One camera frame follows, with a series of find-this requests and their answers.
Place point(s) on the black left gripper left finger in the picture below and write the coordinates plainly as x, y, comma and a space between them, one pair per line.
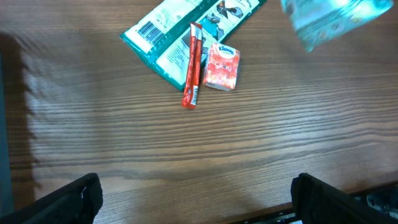
76, 202

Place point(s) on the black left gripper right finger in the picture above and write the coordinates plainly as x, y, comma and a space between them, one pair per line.
316, 202

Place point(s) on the red stick sachet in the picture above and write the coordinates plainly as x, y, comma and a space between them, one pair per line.
190, 92

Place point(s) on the orange Kleenex tissue pack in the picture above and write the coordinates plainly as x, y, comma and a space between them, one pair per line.
222, 67

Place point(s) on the teal wet wipes pack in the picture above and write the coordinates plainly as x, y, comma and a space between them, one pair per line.
318, 21

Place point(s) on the green 3M glove package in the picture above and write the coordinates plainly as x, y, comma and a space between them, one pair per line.
161, 38

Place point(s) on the grey plastic mesh basket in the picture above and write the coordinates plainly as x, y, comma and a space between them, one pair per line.
7, 203

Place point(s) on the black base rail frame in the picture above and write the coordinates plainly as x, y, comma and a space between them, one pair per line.
382, 198

